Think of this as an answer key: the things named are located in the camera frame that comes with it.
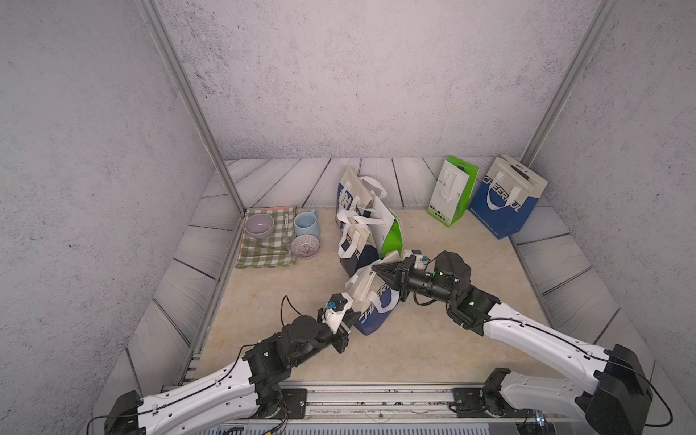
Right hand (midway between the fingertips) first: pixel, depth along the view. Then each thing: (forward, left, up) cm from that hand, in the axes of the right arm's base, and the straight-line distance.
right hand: (373, 268), depth 65 cm
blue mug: (+39, +25, -26) cm, 53 cm away
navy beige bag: (+15, +4, -12) cm, 20 cm away
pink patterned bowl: (+29, +25, -28) cm, 48 cm away
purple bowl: (+38, +45, -26) cm, 64 cm away
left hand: (-7, +3, -13) cm, 15 cm away
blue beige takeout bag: (+40, -50, -15) cm, 66 cm away
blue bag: (-3, 0, -9) cm, 9 cm away
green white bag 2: (+20, -6, -12) cm, 24 cm away
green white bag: (+42, -30, -13) cm, 54 cm away
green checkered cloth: (+28, +39, -31) cm, 57 cm away
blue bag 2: (+40, +7, -12) cm, 42 cm away
